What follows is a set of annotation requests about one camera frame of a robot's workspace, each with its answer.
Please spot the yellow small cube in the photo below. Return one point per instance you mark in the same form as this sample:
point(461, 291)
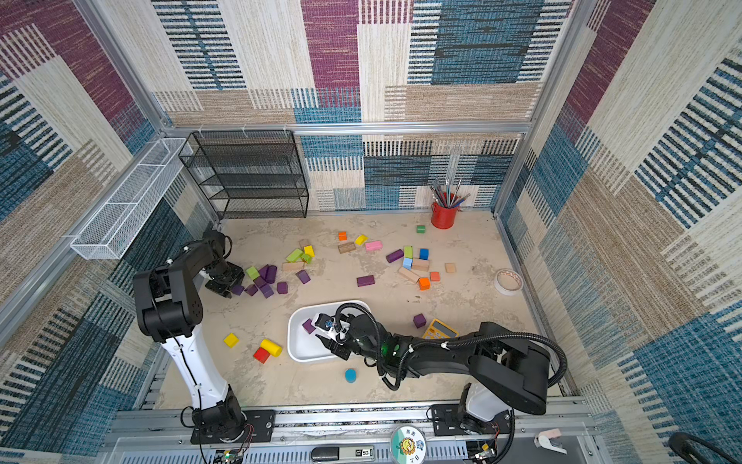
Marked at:
point(231, 340)

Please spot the red cube block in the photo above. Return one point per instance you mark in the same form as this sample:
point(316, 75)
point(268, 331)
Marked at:
point(261, 355)

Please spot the red pen cup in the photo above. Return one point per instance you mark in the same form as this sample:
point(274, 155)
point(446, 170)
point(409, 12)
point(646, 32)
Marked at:
point(443, 218)

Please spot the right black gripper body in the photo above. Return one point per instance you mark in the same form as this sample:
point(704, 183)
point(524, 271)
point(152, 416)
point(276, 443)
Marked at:
point(338, 333)

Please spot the long natural wood brick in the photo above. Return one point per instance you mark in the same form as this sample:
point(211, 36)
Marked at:
point(292, 267)

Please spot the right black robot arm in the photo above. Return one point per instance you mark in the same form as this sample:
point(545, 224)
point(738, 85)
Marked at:
point(511, 371)

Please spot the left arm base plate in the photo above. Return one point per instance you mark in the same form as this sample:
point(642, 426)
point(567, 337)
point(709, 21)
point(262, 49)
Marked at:
point(256, 426)

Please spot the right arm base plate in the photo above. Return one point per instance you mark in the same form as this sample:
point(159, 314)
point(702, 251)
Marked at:
point(450, 419)

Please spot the white mesh wall basket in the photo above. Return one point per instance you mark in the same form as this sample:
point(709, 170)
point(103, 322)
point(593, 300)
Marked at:
point(114, 226)

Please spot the purple wedge block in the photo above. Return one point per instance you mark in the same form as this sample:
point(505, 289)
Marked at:
point(303, 276)

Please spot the white plastic storage bin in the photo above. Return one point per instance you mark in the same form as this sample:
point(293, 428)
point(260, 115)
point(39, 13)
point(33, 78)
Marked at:
point(303, 343)

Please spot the purple flat brick centre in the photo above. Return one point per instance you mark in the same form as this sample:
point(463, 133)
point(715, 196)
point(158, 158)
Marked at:
point(363, 281)

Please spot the blue round block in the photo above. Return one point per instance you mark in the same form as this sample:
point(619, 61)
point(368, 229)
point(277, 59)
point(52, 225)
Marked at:
point(351, 375)

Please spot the brown wooden brick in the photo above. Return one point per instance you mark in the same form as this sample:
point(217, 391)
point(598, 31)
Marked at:
point(347, 247)

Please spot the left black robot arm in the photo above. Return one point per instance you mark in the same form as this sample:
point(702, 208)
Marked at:
point(170, 311)

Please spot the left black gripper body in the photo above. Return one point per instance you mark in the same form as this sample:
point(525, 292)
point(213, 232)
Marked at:
point(226, 276)

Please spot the round green sticker badge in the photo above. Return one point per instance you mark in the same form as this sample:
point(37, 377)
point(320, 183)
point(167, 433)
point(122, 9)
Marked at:
point(408, 445)

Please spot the purple cube cluster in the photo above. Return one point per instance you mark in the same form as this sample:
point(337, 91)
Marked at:
point(282, 287)

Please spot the lime green brick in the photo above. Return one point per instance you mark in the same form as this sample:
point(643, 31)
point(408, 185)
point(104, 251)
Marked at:
point(295, 256)

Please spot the pink brick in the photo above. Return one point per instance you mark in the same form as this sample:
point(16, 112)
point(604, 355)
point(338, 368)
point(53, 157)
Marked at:
point(373, 246)

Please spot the small purple cube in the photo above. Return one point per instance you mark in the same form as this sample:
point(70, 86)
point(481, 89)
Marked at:
point(309, 326)

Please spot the purple cylinder block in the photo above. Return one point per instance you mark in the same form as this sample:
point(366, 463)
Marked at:
point(395, 255)

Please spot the yellow cylinder block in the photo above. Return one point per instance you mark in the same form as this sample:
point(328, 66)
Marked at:
point(271, 347)

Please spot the yellow calculator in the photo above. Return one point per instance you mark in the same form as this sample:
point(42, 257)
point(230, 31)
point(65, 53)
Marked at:
point(437, 329)

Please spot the roll of tape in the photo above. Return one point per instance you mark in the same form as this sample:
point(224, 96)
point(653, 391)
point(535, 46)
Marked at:
point(508, 282)

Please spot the black wire shelf rack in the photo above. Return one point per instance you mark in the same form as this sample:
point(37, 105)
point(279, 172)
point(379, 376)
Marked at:
point(248, 174)

